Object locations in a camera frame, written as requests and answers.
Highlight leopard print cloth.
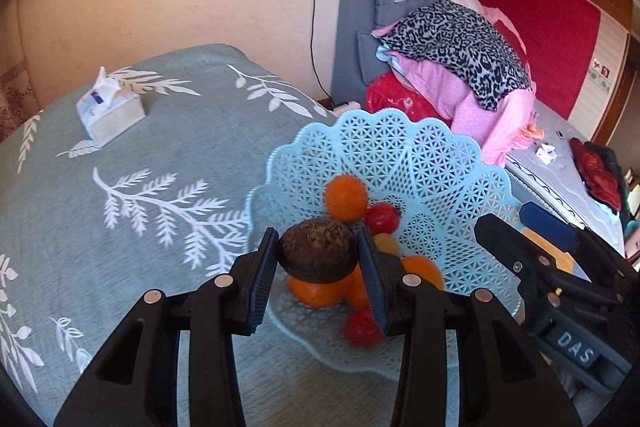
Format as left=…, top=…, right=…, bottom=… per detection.
left=371, top=1, right=532, bottom=112

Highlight red padded wall panel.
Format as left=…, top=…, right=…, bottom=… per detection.
left=477, top=0, right=602, bottom=120

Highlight beige patterned curtain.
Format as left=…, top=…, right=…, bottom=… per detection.
left=0, top=0, right=56, bottom=142

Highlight grey cushions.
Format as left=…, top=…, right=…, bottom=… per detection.
left=331, top=0, right=381, bottom=105

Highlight small orange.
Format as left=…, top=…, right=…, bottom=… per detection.
left=342, top=264, right=371, bottom=310
left=400, top=255, right=446, bottom=292
left=324, top=174, right=370, bottom=223

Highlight yellow-brown small fruit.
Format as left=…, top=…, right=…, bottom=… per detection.
left=374, top=233, right=402, bottom=258

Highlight pink quilt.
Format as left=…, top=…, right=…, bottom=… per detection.
left=375, top=4, right=538, bottom=168

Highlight small grey cushion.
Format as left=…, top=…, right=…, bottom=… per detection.
left=356, top=31, right=396, bottom=84

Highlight teal leaf-print tablecloth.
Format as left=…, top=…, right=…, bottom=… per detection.
left=0, top=44, right=521, bottom=427

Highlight white pillow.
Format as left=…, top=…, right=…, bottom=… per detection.
left=440, top=0, right=486, bottom=15

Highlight red cloth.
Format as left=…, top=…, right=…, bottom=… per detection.
left=570, top=139, right=623, bottom=212

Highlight light blue plastic lattice basket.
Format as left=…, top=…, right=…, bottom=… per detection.
left=245, top=107, right=531, bottom=380

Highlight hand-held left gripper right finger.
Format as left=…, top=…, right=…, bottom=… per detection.
left=356, top=224, right=583, bottom=427

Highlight tissue box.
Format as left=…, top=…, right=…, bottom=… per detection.
left=75, top=67, right=146, bottom=148

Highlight brown wrinkled passion fruit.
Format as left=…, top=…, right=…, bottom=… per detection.
left=277, top=217, right=358, bottom=284

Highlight dark cloth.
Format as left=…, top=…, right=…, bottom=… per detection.
left=585, top=142, right=628, bottom=198

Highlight bed mattress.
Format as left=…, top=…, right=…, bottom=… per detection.
left=502, top=97, right=631, bottom=258

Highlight black power cable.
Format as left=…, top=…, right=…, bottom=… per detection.
left=309, top=0, right=333, bottom=105

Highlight red floral quilt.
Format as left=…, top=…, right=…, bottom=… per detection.
left=365, top=72, right=453, bottom=132

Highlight large orange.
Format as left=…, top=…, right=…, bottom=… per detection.
left=287, top=274, right=351, bottom=309

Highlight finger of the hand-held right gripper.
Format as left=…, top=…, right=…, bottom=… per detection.
left=519, top=202, right=583, bottom=254
left=474, top=213, right=568, bottom=294

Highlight small red fruit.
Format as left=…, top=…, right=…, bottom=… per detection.
left=364, top=202, right=402, bottom=235
left=342, top=308, right=386, bottom=348

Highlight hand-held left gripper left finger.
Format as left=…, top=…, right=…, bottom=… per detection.
left=54, top=227, right=280, bottom=427

